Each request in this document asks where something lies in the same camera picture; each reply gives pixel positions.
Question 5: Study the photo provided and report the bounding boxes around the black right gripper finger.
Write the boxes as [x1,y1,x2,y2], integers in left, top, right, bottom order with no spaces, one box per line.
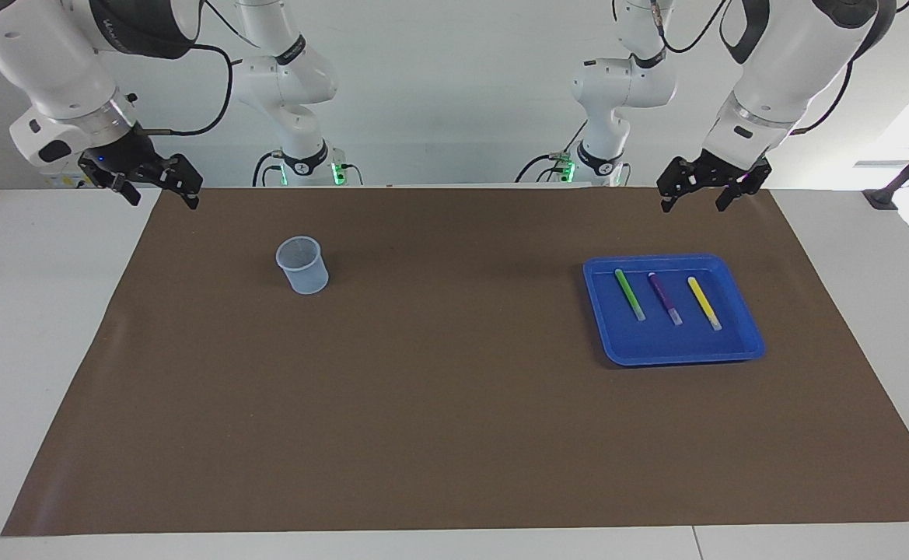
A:
[103,173,144,208]
[160,154,205,211]

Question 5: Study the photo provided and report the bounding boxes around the black stand with pole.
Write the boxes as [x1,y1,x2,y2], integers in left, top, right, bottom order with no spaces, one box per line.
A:
[862,124,909,211]

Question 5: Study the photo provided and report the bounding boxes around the green marker pen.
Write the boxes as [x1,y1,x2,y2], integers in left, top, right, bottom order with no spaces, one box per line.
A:
[614,268,647,322]

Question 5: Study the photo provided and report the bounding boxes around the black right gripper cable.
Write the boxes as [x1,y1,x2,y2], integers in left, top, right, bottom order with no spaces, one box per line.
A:
[134,43,236,138]

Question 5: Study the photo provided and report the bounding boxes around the translucent plastic cup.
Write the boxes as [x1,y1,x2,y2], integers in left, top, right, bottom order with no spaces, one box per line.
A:
[275,236,329,295]

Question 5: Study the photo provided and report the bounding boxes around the blue plastic tray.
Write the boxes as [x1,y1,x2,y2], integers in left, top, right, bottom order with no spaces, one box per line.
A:
[583,254,766,367]

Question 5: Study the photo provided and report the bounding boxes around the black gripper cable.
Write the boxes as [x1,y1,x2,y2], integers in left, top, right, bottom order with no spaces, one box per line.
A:
[788,61,857,138]
[134,43,236,138]

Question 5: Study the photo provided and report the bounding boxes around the white wall socket box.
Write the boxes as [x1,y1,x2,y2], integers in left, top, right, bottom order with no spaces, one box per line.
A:
[40,159,124,189]

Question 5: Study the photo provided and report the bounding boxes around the yellow marker pen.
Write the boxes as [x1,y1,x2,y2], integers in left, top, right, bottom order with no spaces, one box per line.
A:
[687,276,723,332]

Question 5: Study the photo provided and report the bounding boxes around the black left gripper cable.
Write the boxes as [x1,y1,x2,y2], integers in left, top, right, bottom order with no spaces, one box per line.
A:
[788,61,857,138]

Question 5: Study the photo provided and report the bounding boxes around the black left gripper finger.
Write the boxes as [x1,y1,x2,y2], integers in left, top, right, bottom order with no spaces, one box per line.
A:
[656,158,692,213]
[716,173,770,212]

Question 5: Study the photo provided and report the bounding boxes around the black left base cable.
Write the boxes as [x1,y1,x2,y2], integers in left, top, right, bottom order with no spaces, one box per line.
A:
[515,117,587,185]

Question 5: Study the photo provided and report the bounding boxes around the purple marker pen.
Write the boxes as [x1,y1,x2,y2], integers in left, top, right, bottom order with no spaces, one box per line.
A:
[648,272,683,326]

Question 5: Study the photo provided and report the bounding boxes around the brown table mat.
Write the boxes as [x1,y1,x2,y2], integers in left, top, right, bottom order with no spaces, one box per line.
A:
[1,185,909,537]

